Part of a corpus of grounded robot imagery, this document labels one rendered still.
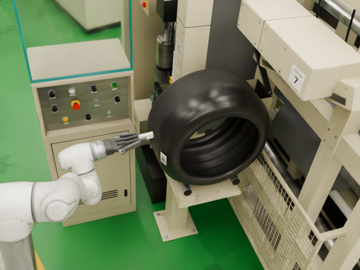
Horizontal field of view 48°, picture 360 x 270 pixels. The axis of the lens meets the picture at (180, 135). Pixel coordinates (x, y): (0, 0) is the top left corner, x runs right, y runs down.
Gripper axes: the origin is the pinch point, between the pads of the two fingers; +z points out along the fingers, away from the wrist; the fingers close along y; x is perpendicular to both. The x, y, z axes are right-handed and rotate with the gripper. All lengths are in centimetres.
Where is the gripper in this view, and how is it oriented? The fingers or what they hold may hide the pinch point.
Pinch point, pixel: (145, 136)
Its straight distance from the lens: 194.1
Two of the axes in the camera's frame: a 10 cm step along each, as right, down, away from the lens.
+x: 0.7, 7.1, 7.0
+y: -3.2, -6.5, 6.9
